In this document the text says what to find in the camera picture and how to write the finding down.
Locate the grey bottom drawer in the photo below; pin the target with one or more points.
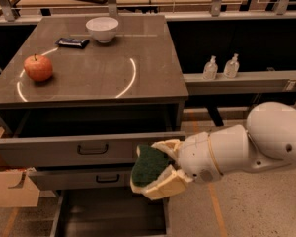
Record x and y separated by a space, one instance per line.
110 212

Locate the red apple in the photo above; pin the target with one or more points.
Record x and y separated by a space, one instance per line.
38 67

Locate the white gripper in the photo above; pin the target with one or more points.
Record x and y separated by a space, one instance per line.
197 157

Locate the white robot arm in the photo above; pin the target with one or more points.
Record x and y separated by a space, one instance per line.
267 141

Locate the left clear pump bottle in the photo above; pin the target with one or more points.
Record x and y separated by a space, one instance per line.
210 69

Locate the dark snack bar wrapper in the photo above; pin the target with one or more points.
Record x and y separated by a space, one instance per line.
74 43

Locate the grey top drawer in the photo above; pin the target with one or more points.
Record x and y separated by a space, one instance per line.
55 139

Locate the white bowl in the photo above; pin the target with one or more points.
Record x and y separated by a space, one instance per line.
102 29

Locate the grey metal shelf rail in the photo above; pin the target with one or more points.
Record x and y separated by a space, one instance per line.
244 82

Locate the grey drawer cabinet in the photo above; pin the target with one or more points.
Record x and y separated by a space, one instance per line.
137 75

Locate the wooden background workbench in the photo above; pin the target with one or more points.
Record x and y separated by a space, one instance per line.
162 5

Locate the green yellow sponge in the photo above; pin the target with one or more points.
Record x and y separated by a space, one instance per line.
149 165

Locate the right clear pump bottle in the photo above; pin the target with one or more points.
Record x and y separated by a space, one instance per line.
231 67

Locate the clear pump bottle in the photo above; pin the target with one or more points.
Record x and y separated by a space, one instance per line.
210 69
231 67

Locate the grey drawer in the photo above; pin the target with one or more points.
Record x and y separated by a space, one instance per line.
55 139
110 212
82 177

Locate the grey middle drawer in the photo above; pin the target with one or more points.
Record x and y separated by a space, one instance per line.
82 177

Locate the cardboard box left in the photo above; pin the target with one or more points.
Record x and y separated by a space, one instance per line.
16 188

